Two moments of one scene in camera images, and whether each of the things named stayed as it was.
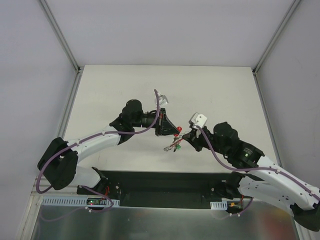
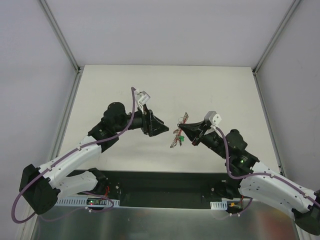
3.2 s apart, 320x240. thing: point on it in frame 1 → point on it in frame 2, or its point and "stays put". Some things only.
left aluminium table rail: (36, 196) stays put
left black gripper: (160, 122) → (146, 122)
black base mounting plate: (166, 189) stays put
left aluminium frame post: (60, 33) stays put
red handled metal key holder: (176, 141) → (181, 120)
